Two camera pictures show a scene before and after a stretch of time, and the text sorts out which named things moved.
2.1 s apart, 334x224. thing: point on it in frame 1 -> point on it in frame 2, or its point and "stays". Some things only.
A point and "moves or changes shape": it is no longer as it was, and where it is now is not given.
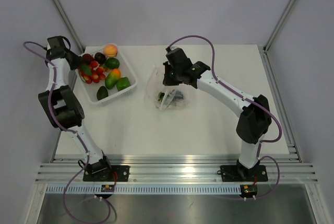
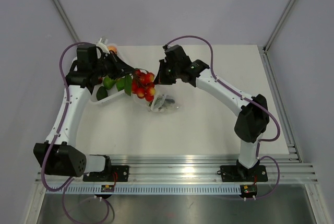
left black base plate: x=107 y=173 stays
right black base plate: x=240 y=173 stays
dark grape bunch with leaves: x=173 y=96 -> x=163 y=101
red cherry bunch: x=97 y=71 moves or changes shape
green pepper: x=122 y=83 stays
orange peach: x=110 y=50 stays
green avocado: x=102 y=93 stays
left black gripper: x=77 y=61 -> x=119 y=70
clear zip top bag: x=164 y=97 moves or changes shape
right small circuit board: x=247 y=190 stays
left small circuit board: x=107 y=188 stays
